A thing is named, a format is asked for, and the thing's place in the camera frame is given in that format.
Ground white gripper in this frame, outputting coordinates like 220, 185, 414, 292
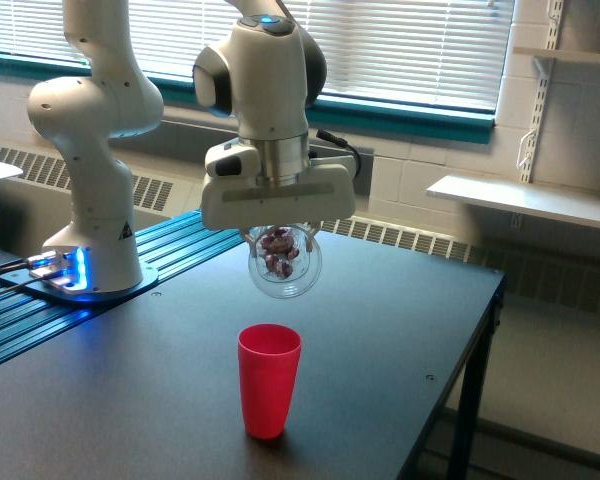
201, 139, 356, 252

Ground purple candies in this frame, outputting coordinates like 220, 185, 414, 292
260, 227, 299, 279

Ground clear plastic cup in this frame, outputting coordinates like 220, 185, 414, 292
242, 224, 322, 299

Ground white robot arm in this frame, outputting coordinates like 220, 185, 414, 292
27, 1, 357, 296

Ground red plastic cup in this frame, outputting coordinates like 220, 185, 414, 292
238, 324, 302, 440

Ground teal window sill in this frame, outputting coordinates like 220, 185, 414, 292
0, 54, 495, 145

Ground white window blinds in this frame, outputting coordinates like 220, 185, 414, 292
0, 0, 515, 113

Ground black table leg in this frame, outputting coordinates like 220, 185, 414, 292
446, 279, 506, 479

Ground baseboard radiator grille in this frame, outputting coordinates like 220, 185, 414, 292
0, 146, 600, 314

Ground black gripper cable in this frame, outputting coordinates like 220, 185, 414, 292
315, 128, 363, 179

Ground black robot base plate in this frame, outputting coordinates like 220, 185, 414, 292
23, 262, 159, 306

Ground blue aluminium rail platform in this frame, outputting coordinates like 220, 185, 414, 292
0, 210, 243, 364

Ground black cables at base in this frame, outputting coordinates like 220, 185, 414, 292
0, 255, 46, 302

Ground white slotted shelf rail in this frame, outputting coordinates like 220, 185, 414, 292
514, 1, 564, 184

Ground white lower wall shelf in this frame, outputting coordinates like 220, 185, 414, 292
427, 175, 600, 229

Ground white wall shelf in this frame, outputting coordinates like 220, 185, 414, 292
513, 47, 600, 65
427, 175, 600, 229

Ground white upper wall shelf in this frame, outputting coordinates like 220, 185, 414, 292
513, 47, 600, 65

